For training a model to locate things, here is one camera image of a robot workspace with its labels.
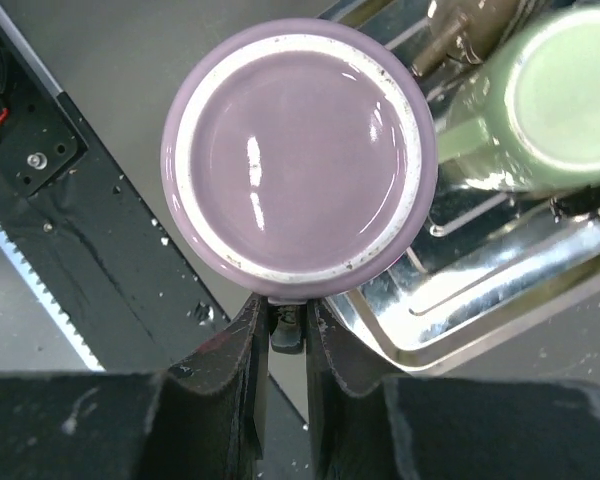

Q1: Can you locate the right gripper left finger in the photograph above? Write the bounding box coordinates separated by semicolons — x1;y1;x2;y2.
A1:
0;295;268;479

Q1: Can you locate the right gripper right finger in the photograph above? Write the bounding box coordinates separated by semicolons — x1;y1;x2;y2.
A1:
306;300;600;479

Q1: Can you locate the purple mug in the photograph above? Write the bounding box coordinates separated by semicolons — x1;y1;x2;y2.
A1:
161;18;438;303

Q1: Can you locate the light green mug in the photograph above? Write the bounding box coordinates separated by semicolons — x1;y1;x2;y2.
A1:
437;4;600;192

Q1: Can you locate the silver metal tray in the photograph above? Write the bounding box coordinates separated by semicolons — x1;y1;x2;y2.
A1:
326;1;600;372

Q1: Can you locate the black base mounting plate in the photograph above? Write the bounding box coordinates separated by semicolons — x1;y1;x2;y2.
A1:
0;1;247;370

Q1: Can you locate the brown ribbed cup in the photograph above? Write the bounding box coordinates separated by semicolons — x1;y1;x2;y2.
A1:
412;0;524;77

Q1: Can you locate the grey slotted cable duct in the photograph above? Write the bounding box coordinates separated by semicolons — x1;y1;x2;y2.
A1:
0;225;105;372

